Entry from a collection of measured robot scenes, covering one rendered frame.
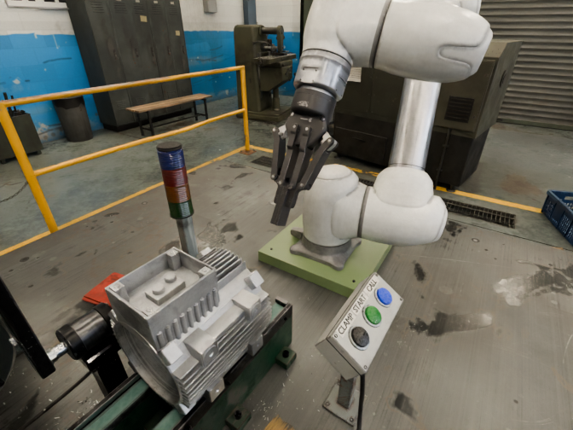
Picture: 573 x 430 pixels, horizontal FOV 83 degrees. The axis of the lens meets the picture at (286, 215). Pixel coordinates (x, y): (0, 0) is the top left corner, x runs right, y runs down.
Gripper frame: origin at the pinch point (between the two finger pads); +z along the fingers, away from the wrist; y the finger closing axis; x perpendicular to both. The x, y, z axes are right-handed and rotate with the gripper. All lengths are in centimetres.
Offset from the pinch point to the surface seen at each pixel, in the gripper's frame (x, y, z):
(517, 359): 44, 46, 19
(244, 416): 1.9, 3.9, 40.7
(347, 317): -1.7, 17.7, 12.8
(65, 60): 164, -519, -83
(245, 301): -6.8, 2.4, 16.3
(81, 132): 186, -477, 9
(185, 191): 6.6, -33.1, 5.0
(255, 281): -3.7, 1.2, 13.5
